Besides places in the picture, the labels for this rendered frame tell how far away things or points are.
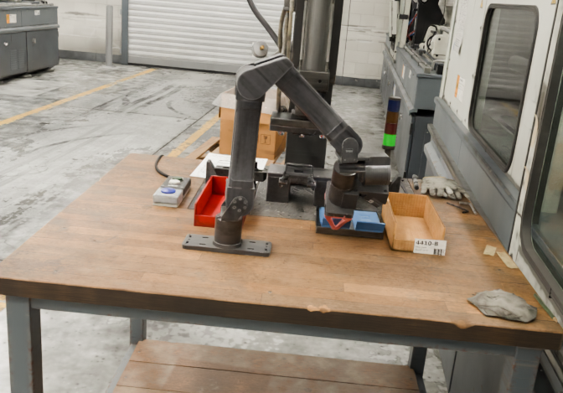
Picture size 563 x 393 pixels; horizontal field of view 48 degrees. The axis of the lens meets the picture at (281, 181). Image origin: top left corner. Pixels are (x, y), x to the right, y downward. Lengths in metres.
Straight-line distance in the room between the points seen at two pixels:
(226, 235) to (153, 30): 10.11
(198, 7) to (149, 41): 1.08
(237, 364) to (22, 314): 1.06
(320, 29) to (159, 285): 0.80
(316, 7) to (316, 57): 0.13
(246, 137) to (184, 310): 0.38
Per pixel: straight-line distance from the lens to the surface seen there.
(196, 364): 2.27
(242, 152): 1.36
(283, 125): 1.72
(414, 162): 4.90
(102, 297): 1.28
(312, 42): 1.69
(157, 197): 1.70
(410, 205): 1.76
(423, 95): 4.80
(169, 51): 11.37
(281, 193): 1.77
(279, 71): 1.31
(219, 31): 11.12
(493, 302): 1.33
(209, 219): 1.56
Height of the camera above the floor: 1.47
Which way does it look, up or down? 17 degrees down
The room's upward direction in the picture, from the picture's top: 5 degrees clockwise
